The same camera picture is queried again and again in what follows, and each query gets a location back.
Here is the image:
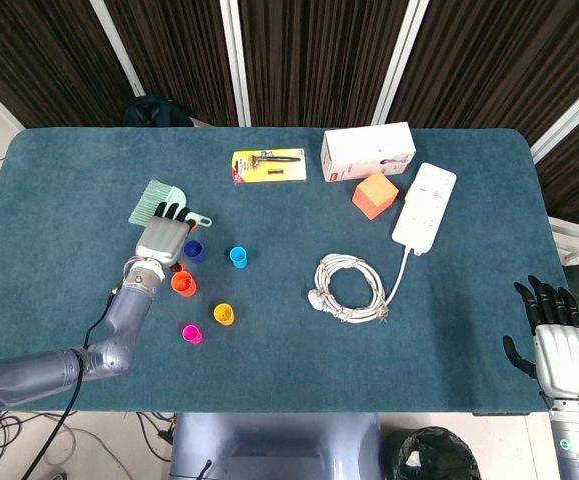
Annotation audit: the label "yellow razor blister pack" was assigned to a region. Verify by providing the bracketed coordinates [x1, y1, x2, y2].
[230, 147, 308, 187]

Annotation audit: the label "dark blue bag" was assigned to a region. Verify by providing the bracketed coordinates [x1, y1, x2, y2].
[122, 95, 194, 129]

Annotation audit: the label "orange foam cube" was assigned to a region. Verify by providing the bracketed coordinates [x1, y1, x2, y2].
[351, 173, 400, 221]

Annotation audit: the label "black trash bin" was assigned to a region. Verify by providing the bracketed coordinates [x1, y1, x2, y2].
[381, 425, 483, 480]

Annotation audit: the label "blue felt table cover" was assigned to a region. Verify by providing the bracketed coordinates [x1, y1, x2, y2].
[0, 127, 578, 416]

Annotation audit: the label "white power strip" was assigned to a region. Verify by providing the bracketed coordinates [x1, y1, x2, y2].
[391, 162, 458, 256]

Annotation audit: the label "yellow plastic cup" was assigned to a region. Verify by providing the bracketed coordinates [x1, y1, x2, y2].
[212, 302, 236, 327]

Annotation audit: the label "orange plastic cup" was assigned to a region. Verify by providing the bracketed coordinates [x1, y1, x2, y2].
[170, 270, 198, 298]

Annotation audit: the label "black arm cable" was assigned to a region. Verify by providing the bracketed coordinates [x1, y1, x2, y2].
[21, 292, 118, 480]

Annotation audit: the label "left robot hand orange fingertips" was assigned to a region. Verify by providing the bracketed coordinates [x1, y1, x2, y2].
[135, 200, 199, 274]

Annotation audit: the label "white cardboard box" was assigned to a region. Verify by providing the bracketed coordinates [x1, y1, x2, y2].
[320, 121, 417, 184]

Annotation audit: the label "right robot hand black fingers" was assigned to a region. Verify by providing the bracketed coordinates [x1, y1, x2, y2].
[502, 274, 579, 404]

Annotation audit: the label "coiled white power cable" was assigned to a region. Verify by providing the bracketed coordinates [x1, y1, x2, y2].
[306, 244, 413, 325]

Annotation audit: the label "mint green hand brush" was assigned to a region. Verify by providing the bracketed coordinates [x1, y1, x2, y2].
[128, 179, 213, 232]

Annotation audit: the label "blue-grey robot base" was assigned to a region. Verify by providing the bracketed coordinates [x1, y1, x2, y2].
[168, 412, 385, 480]

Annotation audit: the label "dark blue plastic cup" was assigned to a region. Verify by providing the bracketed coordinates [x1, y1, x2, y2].
[182, 239, 207, 265]

